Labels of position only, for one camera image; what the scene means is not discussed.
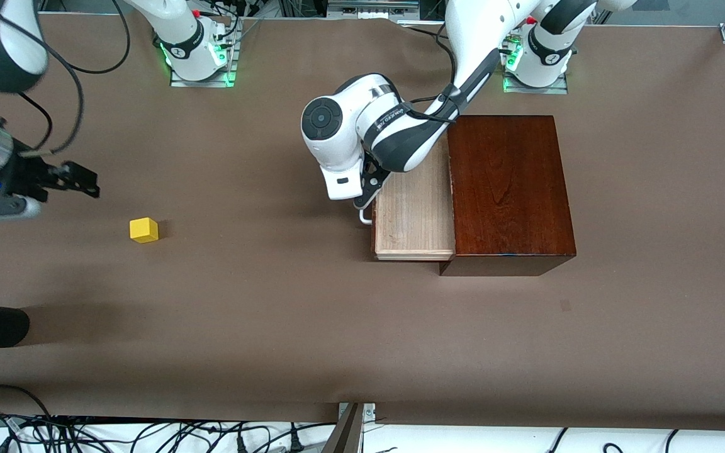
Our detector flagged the yellow wooden block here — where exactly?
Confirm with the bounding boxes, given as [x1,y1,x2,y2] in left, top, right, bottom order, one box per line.
[130,217,160,245]

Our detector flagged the dark brown wooden cabinet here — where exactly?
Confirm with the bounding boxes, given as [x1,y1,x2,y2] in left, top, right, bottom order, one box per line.
[439,115,577,277]

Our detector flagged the silver rack device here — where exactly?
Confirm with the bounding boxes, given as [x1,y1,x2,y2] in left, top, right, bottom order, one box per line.
[328,0,420,20]

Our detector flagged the black thin cable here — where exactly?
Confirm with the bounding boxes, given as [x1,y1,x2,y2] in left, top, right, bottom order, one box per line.
[18,92,54,152]

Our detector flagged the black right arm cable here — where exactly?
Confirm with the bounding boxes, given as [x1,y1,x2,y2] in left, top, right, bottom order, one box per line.
[0,13,85,156]

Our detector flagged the black looping cable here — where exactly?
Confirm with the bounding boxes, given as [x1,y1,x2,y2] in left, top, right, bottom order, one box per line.
[45,0,132,76]

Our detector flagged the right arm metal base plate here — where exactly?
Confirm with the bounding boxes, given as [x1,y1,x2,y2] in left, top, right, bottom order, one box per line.
[169,19,240,88]

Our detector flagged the black base cable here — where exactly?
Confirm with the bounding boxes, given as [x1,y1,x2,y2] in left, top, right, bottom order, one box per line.
[400,25,449,40]

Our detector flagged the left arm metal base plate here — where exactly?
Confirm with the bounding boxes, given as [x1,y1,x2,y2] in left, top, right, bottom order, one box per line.
[501,35,570,95]

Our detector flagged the black arched floor cable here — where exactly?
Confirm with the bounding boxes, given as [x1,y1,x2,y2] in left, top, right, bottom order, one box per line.
[0,384,55,420]

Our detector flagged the silver corner bracket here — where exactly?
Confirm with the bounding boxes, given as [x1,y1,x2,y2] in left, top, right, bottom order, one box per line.
[337,403,377,426]

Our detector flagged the aluminium profile post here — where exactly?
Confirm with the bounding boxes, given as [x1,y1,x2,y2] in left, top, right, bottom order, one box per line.
[322,403,363,453]

